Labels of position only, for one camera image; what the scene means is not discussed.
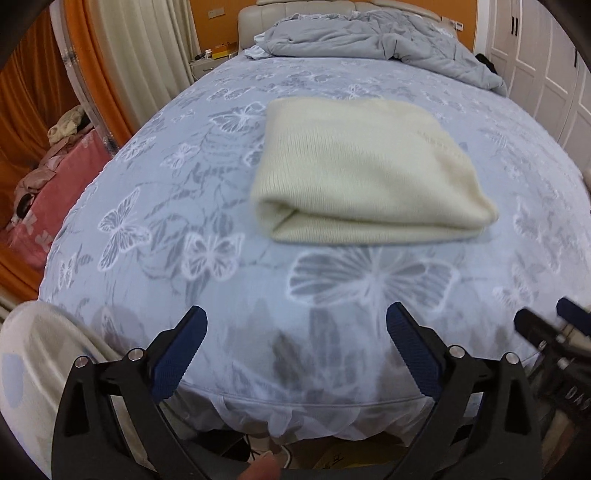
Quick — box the white nightstand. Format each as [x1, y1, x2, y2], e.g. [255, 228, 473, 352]
[188, 53, 232, 88]

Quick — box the white curtain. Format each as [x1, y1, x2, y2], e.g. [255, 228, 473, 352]
[89, 0, 202, 136]

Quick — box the pink floral blanket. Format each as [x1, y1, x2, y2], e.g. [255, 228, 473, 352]
[6, 133, 115, 274]

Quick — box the white wardrobe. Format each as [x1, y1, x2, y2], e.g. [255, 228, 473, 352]
[473, 0, 591, 160]

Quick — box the bed with butterfly sheet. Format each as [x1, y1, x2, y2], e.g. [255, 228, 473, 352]
[39, 50, 591, 441]

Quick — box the beige padded headboard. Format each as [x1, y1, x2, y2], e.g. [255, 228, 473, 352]
[237, 0, 463, 52]

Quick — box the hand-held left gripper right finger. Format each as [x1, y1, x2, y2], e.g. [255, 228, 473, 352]
[382, 302, 542, 480]

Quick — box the orange curtain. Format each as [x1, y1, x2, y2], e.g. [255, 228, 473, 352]
[0, 0, 140, 234]

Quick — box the grey duvet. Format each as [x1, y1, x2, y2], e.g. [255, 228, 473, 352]
[244, 8, 509, 99]

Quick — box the person's left hand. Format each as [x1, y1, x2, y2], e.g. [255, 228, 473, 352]
[242, 454, 284, 480]

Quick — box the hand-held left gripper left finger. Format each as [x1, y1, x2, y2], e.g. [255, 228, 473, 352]
[52, 305, 208, 480]

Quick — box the black bag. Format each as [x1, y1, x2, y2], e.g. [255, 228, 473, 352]
[475, 52, 500, 78]

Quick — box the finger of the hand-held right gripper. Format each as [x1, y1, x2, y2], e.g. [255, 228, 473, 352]
[555, 296, 591, 335]
[513, 308, 557, 354]

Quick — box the cream cloth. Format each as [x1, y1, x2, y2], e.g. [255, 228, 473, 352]
[47, 105, 94, 145]

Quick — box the cream knit cardigan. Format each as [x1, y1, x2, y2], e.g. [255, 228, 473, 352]
[249, 97, 500, 246]

